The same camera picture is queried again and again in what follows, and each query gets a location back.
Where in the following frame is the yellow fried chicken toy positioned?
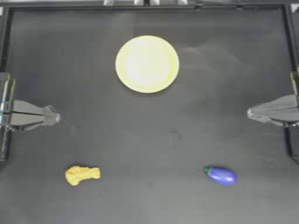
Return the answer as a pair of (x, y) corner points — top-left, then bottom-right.
(64, 164), (102, 187)

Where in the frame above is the yellow round plate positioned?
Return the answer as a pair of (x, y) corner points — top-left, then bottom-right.
(115, 35), (182, 95)

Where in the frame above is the black table frame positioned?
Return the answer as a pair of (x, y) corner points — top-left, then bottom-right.
(0, 0), (299, 73)

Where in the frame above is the purple toy eggplant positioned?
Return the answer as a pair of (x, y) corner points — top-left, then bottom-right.
(204, 166), (239, 187)

